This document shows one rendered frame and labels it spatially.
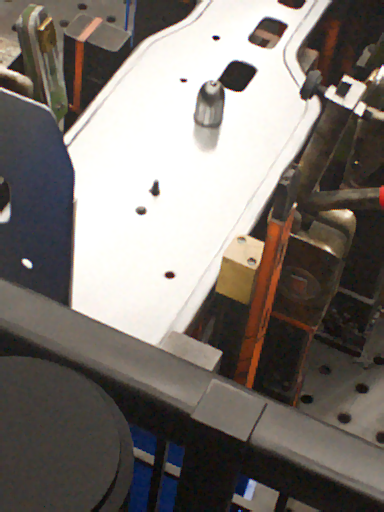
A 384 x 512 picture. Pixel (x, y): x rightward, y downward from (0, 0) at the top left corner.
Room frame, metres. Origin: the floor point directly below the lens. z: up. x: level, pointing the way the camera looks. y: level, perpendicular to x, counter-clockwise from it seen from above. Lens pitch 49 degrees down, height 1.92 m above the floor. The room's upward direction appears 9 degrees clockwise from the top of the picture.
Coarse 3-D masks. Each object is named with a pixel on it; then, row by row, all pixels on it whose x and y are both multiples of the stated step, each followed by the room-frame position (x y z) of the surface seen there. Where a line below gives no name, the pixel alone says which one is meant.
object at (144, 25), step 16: (128, 0) 1.31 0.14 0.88; (144, 0) 1.29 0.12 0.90; (160, 0) 1.29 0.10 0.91; (176, 0) 1.28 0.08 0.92; (192, 0) 1.30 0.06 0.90; (128, 16) 1.31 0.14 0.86; (144, 16) 1.29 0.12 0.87; (160, 16) 1.29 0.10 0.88; (176, 16) 1.28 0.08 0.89; (144, 32) 1.29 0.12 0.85
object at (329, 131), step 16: (320, 80) 0.83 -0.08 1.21; (352, 80) 0.83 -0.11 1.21; (304, 96) 0.82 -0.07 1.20; (320, 96) 0.82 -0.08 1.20; (336, 96) 0.81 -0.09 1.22; (352, 96) 0.81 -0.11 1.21; (336, 112) 0.80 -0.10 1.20; (352, 112) 0.80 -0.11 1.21; (368, 112) 0.81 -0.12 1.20; (320, 128) 0.81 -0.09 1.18; (336, 128) 0.80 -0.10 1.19; (320, 144) 0.80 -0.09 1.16; (336, 144) 0.81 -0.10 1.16; (304, 160) 0.81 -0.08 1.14; (320, 160) 0.80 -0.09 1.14; (304, 176) 0.81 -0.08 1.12; (320, 176) 0.81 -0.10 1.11; (304, 192) 0.81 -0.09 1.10; (304, 208) 0.81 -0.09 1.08
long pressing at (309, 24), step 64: (256, 0) 1.20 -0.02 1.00; (320, 0) 1.21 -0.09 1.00; (128, 64) 1.05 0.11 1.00; (192, 64) 1.07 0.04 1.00; (256, 64) 1.09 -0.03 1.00; (128, 128) 0.95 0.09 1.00; (192, 128) 0.97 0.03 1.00; (256, 128) 0.98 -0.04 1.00; (128, 192) 0.86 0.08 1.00; (192, 192) 0.88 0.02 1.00; (256, 192) 0.89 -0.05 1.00; (128, 256) 0.78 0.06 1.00; (192, 256) 0.79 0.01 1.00; (128, 320) 0.71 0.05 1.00; (192, 320) 0.72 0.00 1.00
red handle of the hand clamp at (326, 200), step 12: (324, 192) 0.82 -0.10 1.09; (336, 192) 0.82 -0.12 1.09; (348, 192) 0.81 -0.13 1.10; (360, 192) 0.81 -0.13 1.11; (372, 192) 0.80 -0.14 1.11; (312, 204) 0.81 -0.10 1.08; (324, 204) 0.81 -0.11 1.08; (336, 204) 0.81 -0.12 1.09; (348, 204) 0.80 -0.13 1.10; (360, 204) 0.80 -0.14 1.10; (372, 204) 0.80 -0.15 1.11
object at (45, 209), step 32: (0, 96) 0.62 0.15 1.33; (0, 128) 0.62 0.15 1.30; (32, 128) 0.61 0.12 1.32; (0, 160) 0.62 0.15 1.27; (32, 160) 0.61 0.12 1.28; (64, 160) 0.60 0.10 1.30; (32, 192) 0.61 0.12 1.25; (64, 192) 0.60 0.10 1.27; (0, 224) 0.62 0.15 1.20; (32, 224) 0.61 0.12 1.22; (64, 224) 0.60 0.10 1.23; (0, 256) 0.62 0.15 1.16; (32, 256) 0.61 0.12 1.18; (64, 256) 0.60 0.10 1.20; (32, 288) 0.61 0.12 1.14; (64, 288) 0.60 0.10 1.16
